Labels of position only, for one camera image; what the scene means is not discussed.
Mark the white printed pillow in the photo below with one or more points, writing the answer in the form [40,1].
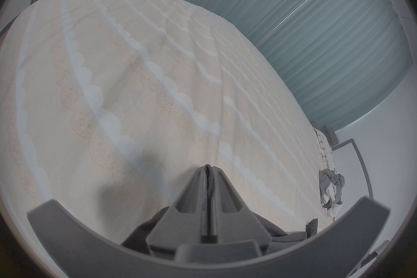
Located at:
[325,149]

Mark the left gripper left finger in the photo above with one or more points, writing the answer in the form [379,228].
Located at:
[185,221]

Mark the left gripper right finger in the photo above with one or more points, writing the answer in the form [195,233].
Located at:
[231,221]

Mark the black polo shirt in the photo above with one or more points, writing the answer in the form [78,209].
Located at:
[286,236]

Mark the grey bedside table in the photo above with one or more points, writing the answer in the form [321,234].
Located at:
[330,133]

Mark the bed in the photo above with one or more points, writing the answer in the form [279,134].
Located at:
[130,74]

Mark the pile of clothes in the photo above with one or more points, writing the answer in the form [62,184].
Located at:
[329,185]

